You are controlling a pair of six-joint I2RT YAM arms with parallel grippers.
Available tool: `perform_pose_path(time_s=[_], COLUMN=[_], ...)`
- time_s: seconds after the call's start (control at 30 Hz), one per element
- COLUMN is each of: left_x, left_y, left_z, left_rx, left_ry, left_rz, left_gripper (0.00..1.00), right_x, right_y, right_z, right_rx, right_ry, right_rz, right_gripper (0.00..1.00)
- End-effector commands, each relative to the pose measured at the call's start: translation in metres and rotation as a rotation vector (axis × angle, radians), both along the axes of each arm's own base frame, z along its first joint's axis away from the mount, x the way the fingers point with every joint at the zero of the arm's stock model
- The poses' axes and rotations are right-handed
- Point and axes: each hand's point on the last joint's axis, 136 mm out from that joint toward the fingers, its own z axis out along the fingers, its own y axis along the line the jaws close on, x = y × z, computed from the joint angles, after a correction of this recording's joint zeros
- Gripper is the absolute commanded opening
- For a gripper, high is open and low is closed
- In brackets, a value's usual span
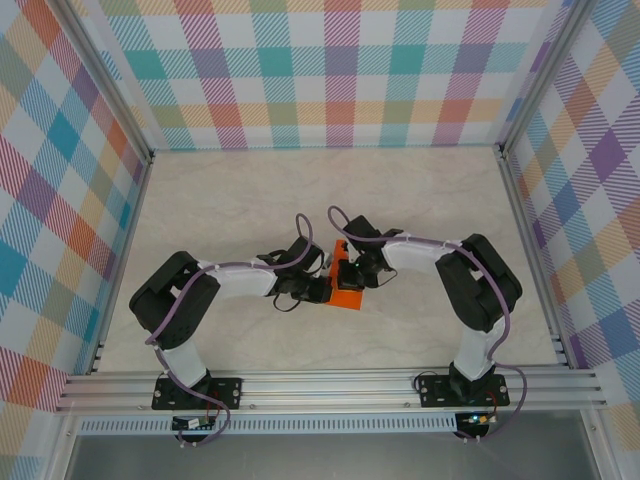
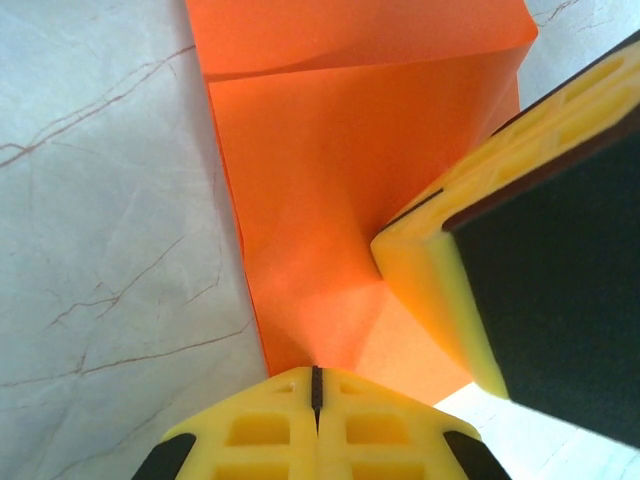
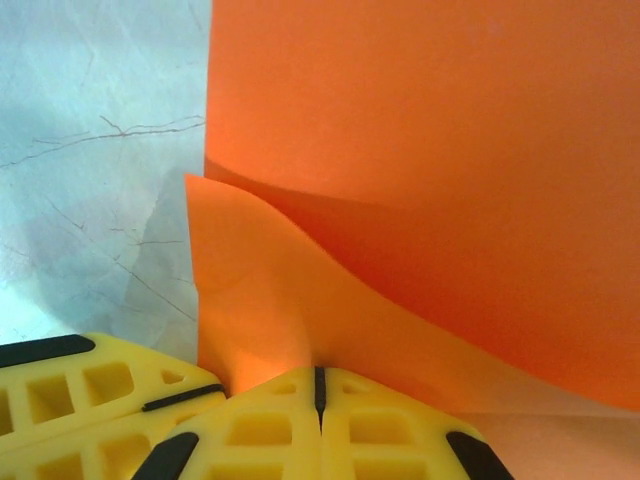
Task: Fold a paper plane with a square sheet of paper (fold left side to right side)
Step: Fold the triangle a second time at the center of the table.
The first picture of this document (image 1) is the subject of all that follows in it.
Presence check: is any orange paper sheet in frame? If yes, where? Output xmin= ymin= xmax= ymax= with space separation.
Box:
xmin=319 ymin=238 xmax=365 ymax=312

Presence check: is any grey metal shelf plate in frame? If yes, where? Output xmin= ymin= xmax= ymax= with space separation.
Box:
xmin=63 ymin=432 xmax=601 ymax=480

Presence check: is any small black circuit board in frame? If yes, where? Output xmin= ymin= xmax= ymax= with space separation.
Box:
xmin=171 ymin=416 xmax=217 ymax=432

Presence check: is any thin black left gripper cable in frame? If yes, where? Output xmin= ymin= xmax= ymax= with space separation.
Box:
xmin=272 ymin=293 xmax=307 ymax=315

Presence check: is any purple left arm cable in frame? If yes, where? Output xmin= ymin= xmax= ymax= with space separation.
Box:
xmin=143 ymin=213 xmax=326 ymax=449

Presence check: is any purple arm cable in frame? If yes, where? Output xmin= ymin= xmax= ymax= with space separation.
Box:
xmin=327 ymin=204 xmax=530 ymax=445
xmin=143 ymin=213 xmax=326 ymax=449

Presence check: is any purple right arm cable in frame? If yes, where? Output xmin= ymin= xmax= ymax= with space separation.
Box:
xmin=327 ymin=204 xmax=530 ymax=445

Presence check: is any aluminium mounting rail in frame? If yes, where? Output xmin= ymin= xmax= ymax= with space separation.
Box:
xmin=53 ymin=367 xmax=610 ymax=414

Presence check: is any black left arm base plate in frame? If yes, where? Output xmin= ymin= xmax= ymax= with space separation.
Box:
xmin=151 ymin=375 xmax=244 ymax=411

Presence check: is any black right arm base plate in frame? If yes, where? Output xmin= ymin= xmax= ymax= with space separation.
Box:
xmin=416 ymin=372 xmax=510 ymax=409

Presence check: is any perforated metal cable tray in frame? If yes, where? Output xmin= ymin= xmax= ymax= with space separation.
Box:
xmin=78 ymin=413 xmax=459 ymax=436

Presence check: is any aluminium side rail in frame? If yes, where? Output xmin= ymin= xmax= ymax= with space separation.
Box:
xmin=83 ymin=154 xmax=154 ymax=377
xmin=496 ymin=146 xmax=572 ymax=370

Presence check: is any aluminium frame post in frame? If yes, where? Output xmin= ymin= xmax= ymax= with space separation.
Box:
xmin=53 ymin=0 xmax=154 ymax=165
xmin=496 ymin=0 xmax=590 ymax=157

